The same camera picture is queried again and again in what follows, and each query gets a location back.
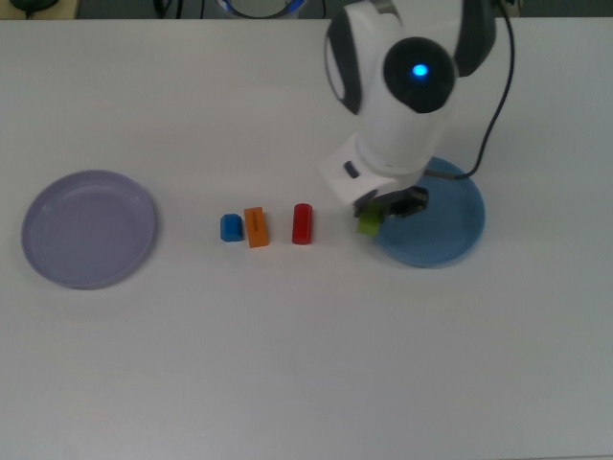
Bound round white blue-lit base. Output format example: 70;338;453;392
215;0;307;19

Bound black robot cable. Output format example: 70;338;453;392
423;0;517;181

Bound purple plate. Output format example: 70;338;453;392
20;169;161;291

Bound orange block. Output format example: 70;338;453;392
243;206;271;249

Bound blue plate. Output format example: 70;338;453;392
371;155;487;268

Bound green block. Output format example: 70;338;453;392
356;204;384;238

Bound red cylinder block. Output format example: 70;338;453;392
291;202;313;245

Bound blue block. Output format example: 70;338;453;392
218;213;244;243

